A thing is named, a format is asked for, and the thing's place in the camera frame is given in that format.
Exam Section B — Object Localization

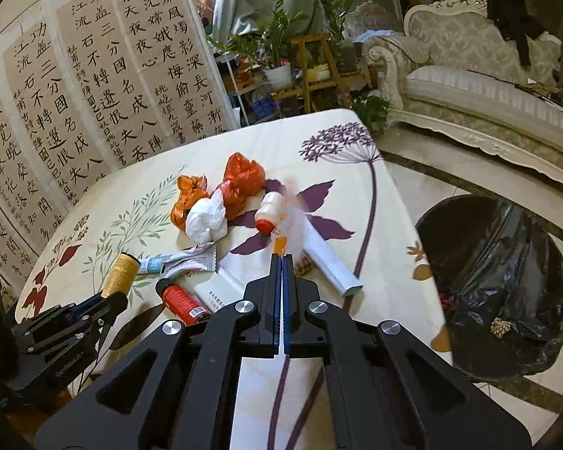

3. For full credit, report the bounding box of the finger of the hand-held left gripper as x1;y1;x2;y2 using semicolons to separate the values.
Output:
75;292;128;338
41;293;106;323

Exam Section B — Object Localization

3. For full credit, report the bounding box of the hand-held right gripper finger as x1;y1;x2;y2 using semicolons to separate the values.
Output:
281;254;532;450
35;253;282;450

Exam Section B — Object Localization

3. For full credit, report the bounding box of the orange and white wrapper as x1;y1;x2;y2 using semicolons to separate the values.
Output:
271;180;313;263

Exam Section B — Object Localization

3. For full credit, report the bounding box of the white bottle with red cap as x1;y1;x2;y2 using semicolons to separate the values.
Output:
254;191;287;235

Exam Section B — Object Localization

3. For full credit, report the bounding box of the orange plastic bag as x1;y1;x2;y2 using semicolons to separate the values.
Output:
170;174;212;231

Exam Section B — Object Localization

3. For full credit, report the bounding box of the bin with black bag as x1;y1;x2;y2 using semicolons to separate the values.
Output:
415;194;563;380

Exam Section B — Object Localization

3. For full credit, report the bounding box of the yellow cylindrical can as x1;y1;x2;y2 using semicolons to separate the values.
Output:
101;252;139;298

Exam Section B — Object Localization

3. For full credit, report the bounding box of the white book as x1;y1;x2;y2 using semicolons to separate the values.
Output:
190;272;249;315

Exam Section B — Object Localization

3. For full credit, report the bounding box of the long white box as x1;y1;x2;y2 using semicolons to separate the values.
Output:
303;222;363;298

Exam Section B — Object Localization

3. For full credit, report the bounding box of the red bottle with black cap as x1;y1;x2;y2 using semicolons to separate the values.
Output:
155;279;214;326

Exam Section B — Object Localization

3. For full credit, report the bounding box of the squeezed toothpaste tube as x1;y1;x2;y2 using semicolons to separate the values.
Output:
138;241;217;277

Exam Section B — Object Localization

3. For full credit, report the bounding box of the white crumpled plastic bag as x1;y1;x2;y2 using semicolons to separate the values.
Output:
185;190;228;245

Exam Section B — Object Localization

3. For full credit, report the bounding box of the floral tablecloth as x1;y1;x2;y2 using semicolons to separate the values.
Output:
16;109;453;450

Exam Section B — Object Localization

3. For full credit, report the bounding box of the red plastic bag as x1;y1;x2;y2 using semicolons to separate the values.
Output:
214;152;266;221

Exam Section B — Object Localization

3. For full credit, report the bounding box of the white metal rack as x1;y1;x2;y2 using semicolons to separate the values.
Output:
216;54;282;127

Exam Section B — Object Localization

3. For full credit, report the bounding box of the low green plant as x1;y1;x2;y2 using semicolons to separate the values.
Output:
349;94;392;132

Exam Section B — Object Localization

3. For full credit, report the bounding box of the plant in white pot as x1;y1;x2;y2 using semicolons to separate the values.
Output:
209;0;310;90

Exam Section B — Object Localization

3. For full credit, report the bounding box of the calligraphy folding screen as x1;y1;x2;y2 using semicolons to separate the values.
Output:
0;0;240;291

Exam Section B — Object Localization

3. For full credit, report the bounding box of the wooden plant stand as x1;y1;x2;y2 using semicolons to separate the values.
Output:
272;34;371;113

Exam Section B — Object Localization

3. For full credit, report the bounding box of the ornate cream sofa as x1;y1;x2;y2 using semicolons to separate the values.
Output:
361;0;563;209

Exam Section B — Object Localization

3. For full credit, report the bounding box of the tall green plant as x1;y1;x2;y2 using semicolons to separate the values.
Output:
307;0;362;73

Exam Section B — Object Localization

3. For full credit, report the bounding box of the black cloth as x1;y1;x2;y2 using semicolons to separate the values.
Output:
487;0;549;69

